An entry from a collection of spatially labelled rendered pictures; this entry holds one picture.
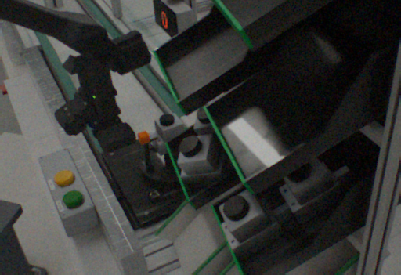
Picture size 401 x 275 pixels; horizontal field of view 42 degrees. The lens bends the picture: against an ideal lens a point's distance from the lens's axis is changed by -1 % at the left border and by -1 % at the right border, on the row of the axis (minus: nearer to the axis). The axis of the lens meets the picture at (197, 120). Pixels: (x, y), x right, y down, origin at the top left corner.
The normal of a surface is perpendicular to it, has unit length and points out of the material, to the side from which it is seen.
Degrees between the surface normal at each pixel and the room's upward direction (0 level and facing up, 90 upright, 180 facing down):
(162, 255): 90
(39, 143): 0
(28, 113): 0
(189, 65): 25
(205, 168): 103
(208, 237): 45
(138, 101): 0
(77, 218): 90
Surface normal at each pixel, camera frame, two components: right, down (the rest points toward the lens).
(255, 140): -0.47, -0.62
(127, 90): -0.07, -0.79
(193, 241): -0.72, -0.40
